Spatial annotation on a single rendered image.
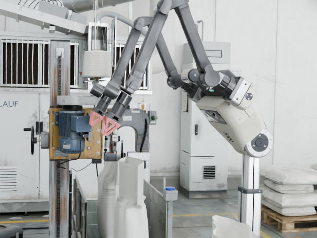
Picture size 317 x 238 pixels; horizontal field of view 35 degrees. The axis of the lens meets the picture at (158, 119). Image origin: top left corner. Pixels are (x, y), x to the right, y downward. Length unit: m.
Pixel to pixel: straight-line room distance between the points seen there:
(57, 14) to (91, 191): 2.04
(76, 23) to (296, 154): 4.25
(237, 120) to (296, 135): 5.70
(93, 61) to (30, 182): 3.19
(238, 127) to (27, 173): 3.78
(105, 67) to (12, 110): 3.02
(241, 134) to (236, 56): 5.21
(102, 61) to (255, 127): 0.97
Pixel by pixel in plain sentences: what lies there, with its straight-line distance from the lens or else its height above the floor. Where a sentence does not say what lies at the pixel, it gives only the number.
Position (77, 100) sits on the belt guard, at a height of 1.39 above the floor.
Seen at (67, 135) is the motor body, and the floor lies 1.19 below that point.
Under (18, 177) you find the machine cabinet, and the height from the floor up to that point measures 0.45.
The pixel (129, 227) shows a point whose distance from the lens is 2.77.
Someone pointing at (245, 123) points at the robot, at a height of 1.30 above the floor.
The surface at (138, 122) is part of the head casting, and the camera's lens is 3.16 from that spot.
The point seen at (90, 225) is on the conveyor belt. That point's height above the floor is 0.38.
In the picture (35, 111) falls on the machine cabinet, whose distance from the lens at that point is 5.83.
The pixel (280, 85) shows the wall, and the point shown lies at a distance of 7.98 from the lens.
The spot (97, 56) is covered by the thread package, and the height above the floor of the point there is 1.65.
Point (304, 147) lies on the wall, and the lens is 8.23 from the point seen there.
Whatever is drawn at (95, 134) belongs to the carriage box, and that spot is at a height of 1.18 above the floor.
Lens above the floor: 1.45
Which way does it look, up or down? 3 degrees down
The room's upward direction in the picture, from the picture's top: 1 degrees clockwise
